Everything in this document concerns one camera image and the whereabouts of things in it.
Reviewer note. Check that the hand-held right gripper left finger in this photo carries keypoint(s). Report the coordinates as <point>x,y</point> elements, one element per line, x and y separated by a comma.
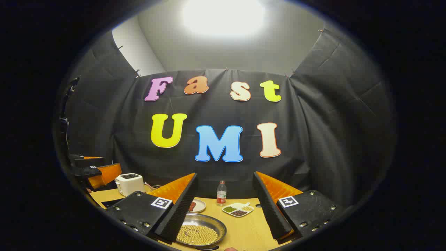
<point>181,209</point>

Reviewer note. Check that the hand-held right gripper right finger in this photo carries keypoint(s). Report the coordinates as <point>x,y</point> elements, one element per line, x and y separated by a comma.
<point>270,209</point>

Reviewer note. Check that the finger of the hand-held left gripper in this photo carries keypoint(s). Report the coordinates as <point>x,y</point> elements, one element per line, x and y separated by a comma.
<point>85,172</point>
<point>87,162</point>

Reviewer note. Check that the soybeans pile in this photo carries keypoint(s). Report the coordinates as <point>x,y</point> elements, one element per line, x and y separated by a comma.
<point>197,234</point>

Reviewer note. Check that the stainless steel pot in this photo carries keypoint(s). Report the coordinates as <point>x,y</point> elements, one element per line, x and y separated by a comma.
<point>213,222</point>

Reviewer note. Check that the black induction cooktop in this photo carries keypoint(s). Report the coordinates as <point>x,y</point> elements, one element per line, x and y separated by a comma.
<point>109,204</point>

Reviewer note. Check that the red beans pile on plate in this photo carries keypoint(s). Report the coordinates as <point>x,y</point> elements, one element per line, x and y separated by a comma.
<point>192,206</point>

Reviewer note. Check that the round white plate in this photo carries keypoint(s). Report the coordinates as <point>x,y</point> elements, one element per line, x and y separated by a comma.
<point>200,206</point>

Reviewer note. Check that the small yellow beans pile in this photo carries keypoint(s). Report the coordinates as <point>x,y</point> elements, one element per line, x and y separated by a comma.
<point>247,208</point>

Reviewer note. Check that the dark red beans pile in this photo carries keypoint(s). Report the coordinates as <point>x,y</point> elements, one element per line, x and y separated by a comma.
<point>239,213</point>

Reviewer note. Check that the white divided plate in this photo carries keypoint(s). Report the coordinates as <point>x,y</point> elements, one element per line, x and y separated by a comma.
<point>238,208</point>

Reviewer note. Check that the green mung beans pile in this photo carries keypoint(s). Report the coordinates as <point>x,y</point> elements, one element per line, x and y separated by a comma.
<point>229,209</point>

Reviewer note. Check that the pink stick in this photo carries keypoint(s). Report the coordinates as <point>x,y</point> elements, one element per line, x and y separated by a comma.
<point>148,185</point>

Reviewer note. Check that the clear plastic water bottle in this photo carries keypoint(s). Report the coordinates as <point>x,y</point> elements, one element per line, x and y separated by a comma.
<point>221,195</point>

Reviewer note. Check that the dark pole with clamp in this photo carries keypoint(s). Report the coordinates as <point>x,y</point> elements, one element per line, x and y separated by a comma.
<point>63,123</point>

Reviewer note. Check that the white toaster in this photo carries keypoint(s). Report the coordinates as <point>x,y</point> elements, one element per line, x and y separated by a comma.
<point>129,184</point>

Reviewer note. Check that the black backdrop cloth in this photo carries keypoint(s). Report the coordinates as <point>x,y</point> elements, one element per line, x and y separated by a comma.
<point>313,122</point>

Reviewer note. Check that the ceiling light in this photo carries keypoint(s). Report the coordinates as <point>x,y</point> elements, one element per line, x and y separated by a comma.
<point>223,15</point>

